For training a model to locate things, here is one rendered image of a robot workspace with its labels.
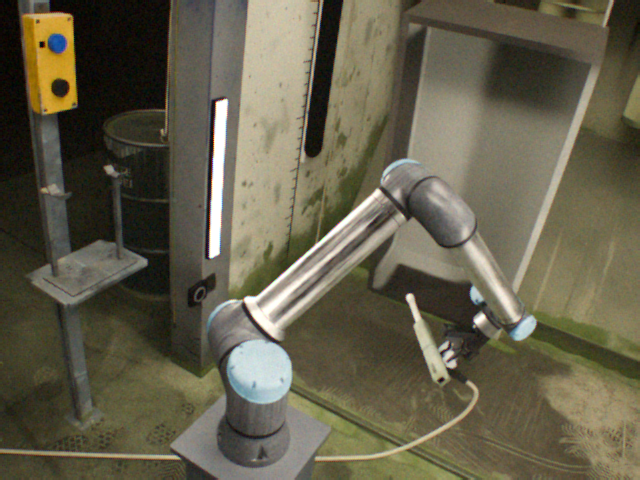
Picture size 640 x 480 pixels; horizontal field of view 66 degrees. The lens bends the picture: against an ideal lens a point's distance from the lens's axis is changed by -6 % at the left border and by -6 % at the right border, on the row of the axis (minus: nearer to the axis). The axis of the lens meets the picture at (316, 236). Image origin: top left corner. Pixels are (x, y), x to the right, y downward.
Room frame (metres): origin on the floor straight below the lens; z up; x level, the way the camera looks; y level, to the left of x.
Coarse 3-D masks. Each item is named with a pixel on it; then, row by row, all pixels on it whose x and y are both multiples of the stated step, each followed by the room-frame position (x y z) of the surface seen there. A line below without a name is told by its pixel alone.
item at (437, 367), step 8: (408, 296) 1.78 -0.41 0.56; (416, 312) 1.68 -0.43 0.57; (416, 320) 1.64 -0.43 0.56; (416, 328) 1.59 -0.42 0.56; (424, 328) 1.56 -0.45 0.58; (424, 336) 1.52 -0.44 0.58; (432, 336) 1.53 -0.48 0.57; (424, 344) 1.49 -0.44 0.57; (432, 344) 1.48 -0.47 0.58; (424, 352) 1.45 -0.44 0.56; (432, 352) 1.43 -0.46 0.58; (432, 360) 1.40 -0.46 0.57; (440, 360) 1.39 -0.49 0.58; (432, 368) 1.35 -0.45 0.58; (440, 368) 1.35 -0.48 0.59; (448, 368) 1.43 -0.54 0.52; (456, 368) 1.45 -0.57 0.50; (432, 376) 1.33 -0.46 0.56; (440, 376) 1.32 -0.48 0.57; (448, 376) 1.33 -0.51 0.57; (456, 376) 1.43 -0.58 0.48; (464, 376) 1.45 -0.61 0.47; (440, 384) 1.32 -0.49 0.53
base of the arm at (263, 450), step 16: (224, 416) 0.90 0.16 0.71; (224, 432) 0.86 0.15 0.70; (240, 432) 0.84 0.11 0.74; (272, 432) 0.85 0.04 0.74; (288, 432) 0.91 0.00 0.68; (224, 448) 0.84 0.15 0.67; (240, 448) 0.83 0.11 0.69; (256, 448) 0.83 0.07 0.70; (272, 448) 0.84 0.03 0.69; (240, 464) 0.81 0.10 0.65; (256, 464) 0.82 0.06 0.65
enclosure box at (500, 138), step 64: (448, 0) 1.93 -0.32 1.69; (448, 64) 2.05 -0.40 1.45; (512, 64) 1.95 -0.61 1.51; (576, 64) 1.85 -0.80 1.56; (448, 128) 2.08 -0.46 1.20; (512, 128) 1.97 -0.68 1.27; (576, 128) 1.53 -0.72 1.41; (512, 192) 1.99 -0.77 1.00; (384, 256) 2.11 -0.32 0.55; (448, 256) 2.15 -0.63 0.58; (512, 256) 2.02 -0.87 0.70; (448, 320) 1.80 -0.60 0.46
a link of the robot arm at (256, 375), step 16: (240, 352) 0.93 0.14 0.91; (256, 352) 0.93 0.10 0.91; (272, 352) 0.94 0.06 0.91; (224, 368) 0.93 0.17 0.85; (240, 368) 0.88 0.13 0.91; (256, 368) 0.89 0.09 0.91; (272, 368) 0.89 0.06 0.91; (288, 368) 0.91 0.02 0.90; (224, 384) 0.90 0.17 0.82; (240, 384) 0.84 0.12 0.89; (256, 384) 0.84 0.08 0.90; (272, 384) 0.85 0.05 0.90; (288, 384) 0.89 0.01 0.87; (240, 400) 0.84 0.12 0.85; (256, 400) 0.83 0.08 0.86; (272, 400) 0.85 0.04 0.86; (240, 416) 0.84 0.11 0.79; (256, 416) 0.83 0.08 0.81; (272, 416) 0.85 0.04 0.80; (256, 432) 0.83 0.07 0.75
